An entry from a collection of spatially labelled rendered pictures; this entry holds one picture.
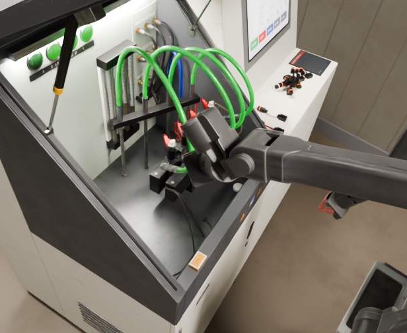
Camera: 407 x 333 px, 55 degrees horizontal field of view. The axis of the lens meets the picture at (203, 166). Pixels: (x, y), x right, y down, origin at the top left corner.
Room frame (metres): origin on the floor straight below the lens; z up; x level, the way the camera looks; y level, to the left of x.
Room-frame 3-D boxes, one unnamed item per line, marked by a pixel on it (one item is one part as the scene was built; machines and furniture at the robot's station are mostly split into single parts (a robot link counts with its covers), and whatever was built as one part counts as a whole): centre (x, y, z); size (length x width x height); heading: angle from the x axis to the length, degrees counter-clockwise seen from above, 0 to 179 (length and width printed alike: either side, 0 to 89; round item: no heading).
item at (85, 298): (0.87, 0.13, 0.39); 0.70 x 0.58 x 0.79; 155
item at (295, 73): (1.46, -0.34, 1.01); 0.23 x 0.11 x 0.06; 155
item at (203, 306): (0.75, -0.13, 0.44); 0.65 x 0.02 x 0.68; 155
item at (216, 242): (0.76, -0.11, 0.87); 0.62 x 0.04 x 0.16; 155
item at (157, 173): (0.97, 0.05, 0.91); 0.34 x 0.10 x 0.15; 155
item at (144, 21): (1.19, 0.24, 1.20); 0.13 x 0.03 x 0.31; 155
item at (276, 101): (1.43, -0.33, 0.96); 0.70 x 0.22 x 0.03; 155
